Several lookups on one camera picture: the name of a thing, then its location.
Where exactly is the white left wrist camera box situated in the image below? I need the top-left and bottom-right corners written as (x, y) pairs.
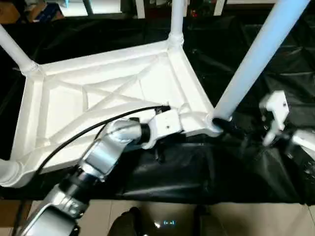
top-left (141, 109), bottom-right (186, 151)

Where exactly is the black mat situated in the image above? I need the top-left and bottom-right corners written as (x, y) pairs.
top-left (0, 14), bottom-right (315, 205)

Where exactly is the grey metal pole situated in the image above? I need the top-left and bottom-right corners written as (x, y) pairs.
top-left (83, 0), bottom-right (95, 16)

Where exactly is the blue printed package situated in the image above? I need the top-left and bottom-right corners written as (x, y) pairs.
top-left (28, 2), bottom-right (65, 23)

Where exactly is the light brown wooden shelf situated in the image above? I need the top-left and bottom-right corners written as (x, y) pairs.
top-left (0, 4), bottom-right (21, 24)

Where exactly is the dark left robot foot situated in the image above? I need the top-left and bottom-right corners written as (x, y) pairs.
top-left (108, 206), bottom-right (144, 236)

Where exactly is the brown cardboard sheet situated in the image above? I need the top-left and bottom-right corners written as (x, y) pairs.
top-left (0, 199), bottom-right (33, 227)

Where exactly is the white plastic table top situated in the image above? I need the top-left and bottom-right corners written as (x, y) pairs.
top-left (0, 36), bottom-right (224, 189)

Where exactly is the white glass door cabinet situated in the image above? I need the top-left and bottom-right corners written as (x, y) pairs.
top-left (134, 0), bottom-right (226, 19)

